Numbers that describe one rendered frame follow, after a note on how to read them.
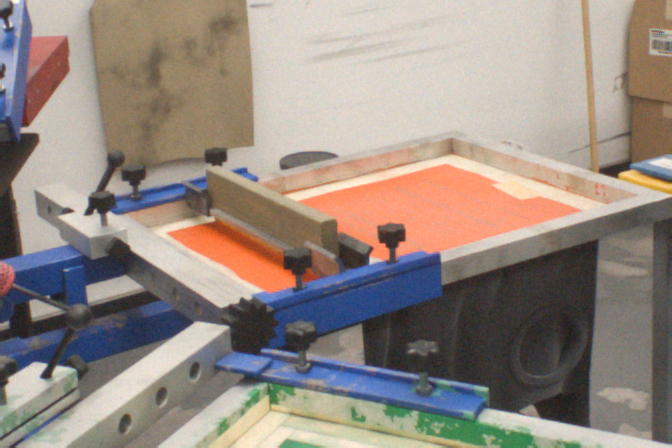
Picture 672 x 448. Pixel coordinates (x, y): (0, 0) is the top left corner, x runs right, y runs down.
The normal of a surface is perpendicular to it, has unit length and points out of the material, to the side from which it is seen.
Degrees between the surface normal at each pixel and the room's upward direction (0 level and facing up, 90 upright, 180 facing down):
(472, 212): 0
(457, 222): 0
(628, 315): 0
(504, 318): 87
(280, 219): 90
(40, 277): 90
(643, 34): 90
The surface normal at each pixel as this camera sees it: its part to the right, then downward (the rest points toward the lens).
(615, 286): -0.06, -0.95
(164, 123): 0.79, 0.13
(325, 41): 0.54, 0.23
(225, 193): -0.84, 0.21
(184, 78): 0.06, 0.29
